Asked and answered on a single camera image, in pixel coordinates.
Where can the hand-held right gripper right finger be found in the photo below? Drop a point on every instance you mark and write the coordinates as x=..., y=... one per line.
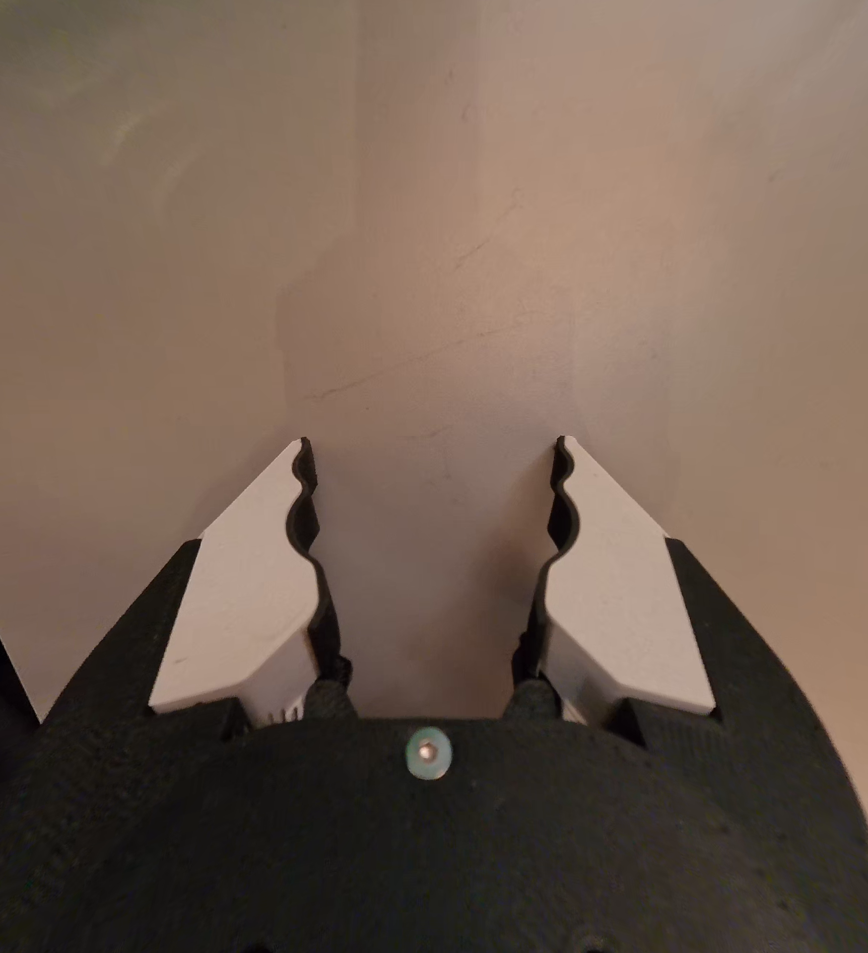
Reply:
x=620, y=610

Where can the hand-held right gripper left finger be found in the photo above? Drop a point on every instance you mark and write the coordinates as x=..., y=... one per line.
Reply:
x=240, y=610

